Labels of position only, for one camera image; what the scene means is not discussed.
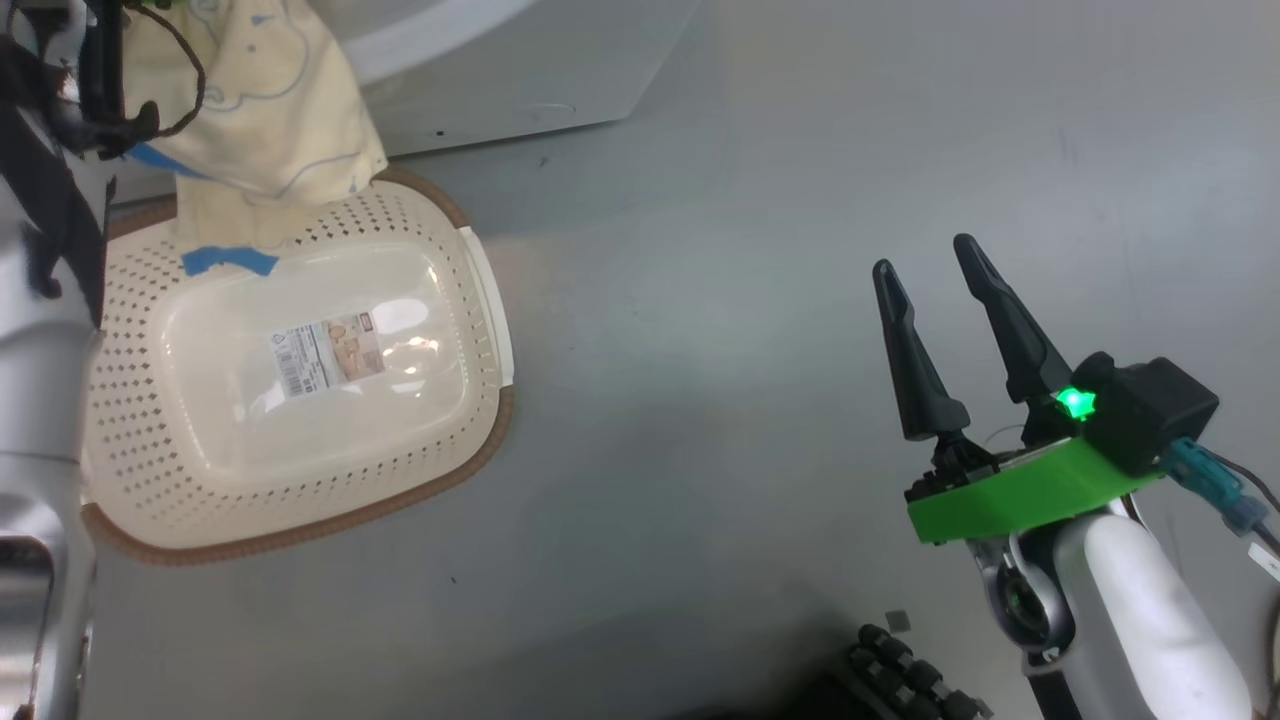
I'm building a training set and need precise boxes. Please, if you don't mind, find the pale yellow garment blue trim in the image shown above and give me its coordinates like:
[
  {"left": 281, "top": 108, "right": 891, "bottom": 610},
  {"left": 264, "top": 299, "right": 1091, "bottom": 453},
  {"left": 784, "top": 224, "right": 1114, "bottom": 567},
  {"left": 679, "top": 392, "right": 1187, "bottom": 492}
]
[{"left": 110, "top": 0, "right": 390, "bottom": 280}]

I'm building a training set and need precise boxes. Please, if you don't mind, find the thin black looped cable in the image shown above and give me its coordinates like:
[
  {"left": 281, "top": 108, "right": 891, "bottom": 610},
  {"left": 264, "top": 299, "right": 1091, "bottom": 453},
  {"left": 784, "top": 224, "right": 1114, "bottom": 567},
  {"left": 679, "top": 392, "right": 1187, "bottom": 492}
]
[{"left": 76, "top": 0, "right": 209, "bottom": 161}]

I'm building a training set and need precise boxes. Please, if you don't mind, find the barcode product label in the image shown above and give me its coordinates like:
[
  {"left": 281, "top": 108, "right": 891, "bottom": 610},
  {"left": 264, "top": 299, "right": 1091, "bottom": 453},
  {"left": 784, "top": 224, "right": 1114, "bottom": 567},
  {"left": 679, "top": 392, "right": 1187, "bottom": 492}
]
[{"left": 267, "top": 311, "right": 389, "bottom": 402}]

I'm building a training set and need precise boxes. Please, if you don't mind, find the cream perforated laundry basket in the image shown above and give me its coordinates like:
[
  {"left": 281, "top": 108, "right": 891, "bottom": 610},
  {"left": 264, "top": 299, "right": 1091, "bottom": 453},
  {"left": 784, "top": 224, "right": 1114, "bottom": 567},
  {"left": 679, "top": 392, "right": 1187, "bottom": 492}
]
[{"left": 80, "top": 167, "right": 517, "bottom": 567}]

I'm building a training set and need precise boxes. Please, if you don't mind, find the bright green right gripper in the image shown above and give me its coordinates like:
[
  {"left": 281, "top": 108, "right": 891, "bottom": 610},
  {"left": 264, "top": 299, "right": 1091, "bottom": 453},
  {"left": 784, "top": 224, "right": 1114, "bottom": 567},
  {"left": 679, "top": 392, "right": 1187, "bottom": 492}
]
[{"left": 872, "top": 234, "right": 1167, "bottom": 547}]

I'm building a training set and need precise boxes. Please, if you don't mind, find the cable with teal connector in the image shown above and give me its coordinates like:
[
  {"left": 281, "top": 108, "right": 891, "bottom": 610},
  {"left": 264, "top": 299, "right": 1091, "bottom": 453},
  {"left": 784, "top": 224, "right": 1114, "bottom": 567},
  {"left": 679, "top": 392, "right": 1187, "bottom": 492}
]
[{"left": 1163, "top": 437, "right": 1280, "bottom": 581}]

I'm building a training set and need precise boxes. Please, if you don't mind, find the white front-load washing machine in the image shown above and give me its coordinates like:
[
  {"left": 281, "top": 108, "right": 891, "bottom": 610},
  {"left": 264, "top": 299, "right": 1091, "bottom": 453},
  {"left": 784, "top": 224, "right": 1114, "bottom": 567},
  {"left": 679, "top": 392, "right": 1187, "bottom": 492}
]
[{"left": 300, "top": 0, "right": 703, "bottom": 159}]

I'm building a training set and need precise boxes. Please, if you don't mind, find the black flat cable strap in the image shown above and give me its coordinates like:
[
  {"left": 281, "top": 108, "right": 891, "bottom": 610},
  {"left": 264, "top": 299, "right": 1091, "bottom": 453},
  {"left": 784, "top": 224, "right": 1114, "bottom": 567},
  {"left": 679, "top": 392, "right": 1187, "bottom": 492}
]
[{"left": 0, "top": 35, "right": 111, "bottom": 333}]

